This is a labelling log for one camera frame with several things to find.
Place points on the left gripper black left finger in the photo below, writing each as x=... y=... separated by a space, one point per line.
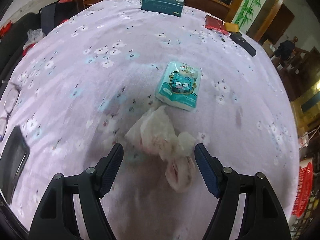
x=55 y=217

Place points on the white plastic bag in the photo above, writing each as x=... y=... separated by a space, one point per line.
x=154 y=134

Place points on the red plastic mesh basket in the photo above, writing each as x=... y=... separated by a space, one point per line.
x=305 y=183

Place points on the black smartphone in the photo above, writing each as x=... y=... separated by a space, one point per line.
x=13 y=159

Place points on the floral purple tablecloth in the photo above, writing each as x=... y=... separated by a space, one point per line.
x=90 y=79

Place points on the teal cartoon tissue pack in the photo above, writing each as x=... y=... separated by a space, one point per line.
x=179 y=86

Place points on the black remote pouch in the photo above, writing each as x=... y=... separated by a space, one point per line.
x=239 y=40

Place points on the yellow tape roll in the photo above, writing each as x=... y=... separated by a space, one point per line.
x=231 y=27

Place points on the green tissue box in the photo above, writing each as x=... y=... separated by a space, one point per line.
x=168 y=7

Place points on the purple frame eyeglasses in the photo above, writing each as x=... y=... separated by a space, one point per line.
x=9 y=104

